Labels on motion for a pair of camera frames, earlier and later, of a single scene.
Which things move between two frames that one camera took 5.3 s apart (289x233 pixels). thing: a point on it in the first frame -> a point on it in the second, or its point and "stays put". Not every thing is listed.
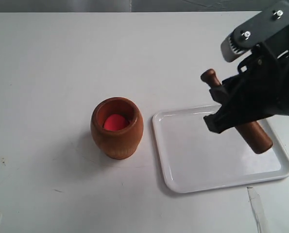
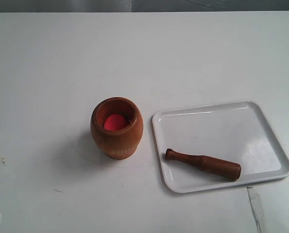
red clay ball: x=115 y=122 stays put
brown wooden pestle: x=254 y=134 -> x=220 y=167
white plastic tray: x=197 y=158 stays put
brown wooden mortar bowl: x=116 y=124 stays put
